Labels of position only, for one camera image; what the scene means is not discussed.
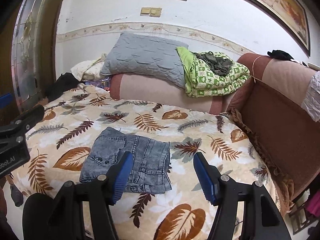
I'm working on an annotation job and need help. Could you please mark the blue denim pants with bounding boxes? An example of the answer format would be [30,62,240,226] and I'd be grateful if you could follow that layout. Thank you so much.
[79,127,171,194]

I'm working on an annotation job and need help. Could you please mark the leaf pattern beige blanket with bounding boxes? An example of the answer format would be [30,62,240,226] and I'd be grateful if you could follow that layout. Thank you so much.
[12,86,280,239]

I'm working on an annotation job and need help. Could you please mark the black garment beside blanket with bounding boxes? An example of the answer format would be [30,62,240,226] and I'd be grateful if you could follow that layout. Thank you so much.
[45,73,80,102]

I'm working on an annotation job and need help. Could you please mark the cream bundled cloth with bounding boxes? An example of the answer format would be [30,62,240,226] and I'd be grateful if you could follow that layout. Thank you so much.
[71,53,106,81]

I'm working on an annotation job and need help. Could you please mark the wooden door with glass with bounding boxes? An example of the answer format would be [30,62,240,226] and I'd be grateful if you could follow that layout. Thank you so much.
[1,0,63,125]

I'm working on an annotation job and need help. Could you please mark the colourful printed fabric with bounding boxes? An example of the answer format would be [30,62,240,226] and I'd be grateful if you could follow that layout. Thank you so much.
[85,77,111,91]

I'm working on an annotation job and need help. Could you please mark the white lace cloth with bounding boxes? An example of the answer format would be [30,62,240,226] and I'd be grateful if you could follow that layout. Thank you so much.
[301,71,320,122]

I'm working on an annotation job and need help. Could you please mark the grey quilted pillow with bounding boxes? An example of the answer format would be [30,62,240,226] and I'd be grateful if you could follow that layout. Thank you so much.
[100,32,189,88]

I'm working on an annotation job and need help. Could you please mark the green patterned folded quilt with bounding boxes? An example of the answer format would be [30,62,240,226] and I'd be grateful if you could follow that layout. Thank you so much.
[176,47,250,98]

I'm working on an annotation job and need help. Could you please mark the dark olive garment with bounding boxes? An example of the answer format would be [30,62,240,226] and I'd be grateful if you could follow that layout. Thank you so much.
[193,51,233,76]

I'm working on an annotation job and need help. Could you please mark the black cloth on sofa back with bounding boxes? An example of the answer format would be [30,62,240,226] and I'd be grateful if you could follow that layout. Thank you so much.
[267,50,293,61]

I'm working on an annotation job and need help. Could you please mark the framed floral painting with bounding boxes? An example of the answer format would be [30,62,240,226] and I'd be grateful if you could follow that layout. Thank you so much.
[250,0,311,56]

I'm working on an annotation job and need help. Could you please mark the beige wall switch plate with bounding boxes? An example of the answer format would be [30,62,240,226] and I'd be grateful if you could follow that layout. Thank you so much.
[140,7,162,17]

